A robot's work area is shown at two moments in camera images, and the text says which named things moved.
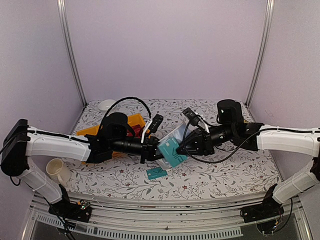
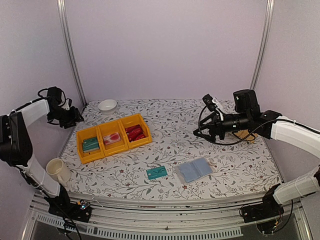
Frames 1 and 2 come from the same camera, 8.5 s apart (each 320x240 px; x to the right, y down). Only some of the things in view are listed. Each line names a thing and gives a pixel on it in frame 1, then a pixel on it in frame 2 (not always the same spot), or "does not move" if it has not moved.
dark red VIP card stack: (138, 130) does not move
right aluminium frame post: (262, 51) does not move
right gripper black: (202, 142) → (216, 124)
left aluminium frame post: (61, 9) does not move
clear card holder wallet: (170, 145) → (192, 170)
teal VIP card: (156, 173) does not move
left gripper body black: (147, 149) → (66, 117)
